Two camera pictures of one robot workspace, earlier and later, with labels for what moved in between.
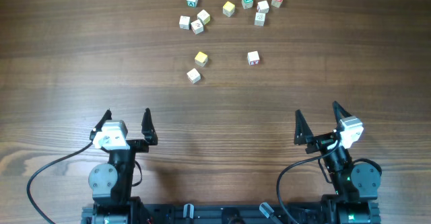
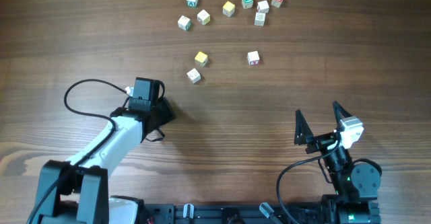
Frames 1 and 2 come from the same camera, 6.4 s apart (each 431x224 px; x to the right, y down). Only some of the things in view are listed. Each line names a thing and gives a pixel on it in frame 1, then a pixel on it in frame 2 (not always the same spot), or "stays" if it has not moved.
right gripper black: [323, 142] stays
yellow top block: [201, 59] stays
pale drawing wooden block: [193, 76] stays
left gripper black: [133, 143] -> [167, 113]
